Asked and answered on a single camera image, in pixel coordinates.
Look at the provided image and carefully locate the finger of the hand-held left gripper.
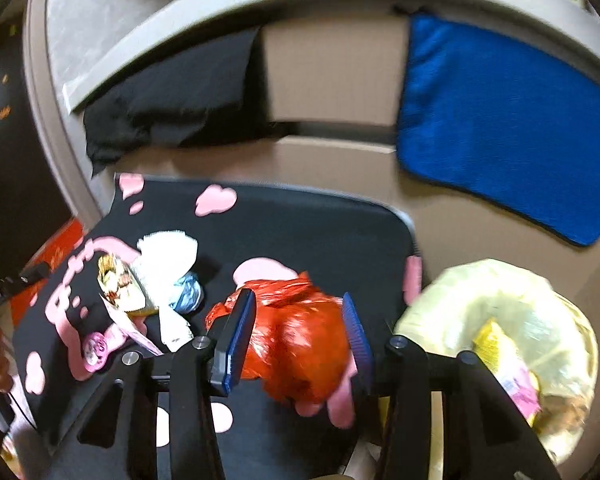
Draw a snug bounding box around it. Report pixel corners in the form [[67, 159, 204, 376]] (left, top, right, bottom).
[[0, 261, 51, 311]]

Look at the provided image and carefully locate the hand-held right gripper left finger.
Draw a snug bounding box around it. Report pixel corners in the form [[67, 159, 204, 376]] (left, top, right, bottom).
[[42, 287, 258, 480]]

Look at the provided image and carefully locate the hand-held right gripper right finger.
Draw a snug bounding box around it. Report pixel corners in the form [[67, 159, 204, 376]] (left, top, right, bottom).
[[341, 291, 563, 480]]

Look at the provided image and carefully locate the red plastic bag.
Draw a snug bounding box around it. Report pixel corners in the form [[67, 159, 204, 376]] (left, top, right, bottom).
[[205, 271, 356, 406]]

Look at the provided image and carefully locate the yellow-bagged trash bin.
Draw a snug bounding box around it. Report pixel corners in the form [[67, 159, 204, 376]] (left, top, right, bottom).
[[395, 259, 600, 466]]

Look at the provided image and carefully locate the white crumpled wrapper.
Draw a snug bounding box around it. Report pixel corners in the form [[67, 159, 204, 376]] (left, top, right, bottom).
[[157, 305, 196, 351]]

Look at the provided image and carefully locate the light blue crumpled wrapper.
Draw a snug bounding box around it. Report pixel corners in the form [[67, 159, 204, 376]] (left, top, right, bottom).
[[167, 270, 203, 313]]

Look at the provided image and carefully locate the gold printed wrapper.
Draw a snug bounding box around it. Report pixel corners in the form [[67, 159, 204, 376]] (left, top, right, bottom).
[[97, 252, 146, 311]]

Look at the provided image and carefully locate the pink round foil lid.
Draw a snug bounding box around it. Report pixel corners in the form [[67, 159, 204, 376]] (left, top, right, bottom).
[[82, 331, 115, 375]]

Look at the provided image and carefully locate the black refrigerator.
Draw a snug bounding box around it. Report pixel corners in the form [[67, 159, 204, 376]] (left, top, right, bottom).
[[0, 25, 76, 281]]

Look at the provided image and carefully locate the white crumpled tissue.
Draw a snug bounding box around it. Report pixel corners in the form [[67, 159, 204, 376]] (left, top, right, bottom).
[[137, 230, 199, 286]]

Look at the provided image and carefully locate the black mat with pink print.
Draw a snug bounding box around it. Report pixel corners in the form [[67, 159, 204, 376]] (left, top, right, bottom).
[[10, 172, 423, 480]]

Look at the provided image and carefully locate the pink wrapper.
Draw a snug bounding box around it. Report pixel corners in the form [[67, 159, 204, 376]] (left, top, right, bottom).
[[500, 370, 541, 411]]

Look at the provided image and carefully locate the black cloth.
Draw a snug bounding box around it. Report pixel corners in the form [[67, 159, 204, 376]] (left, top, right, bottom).
[[82, 27, 281, 178]]

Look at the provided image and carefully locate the blue towel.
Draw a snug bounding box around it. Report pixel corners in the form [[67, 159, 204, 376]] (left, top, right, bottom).
[[395, 12, 600, 248]]

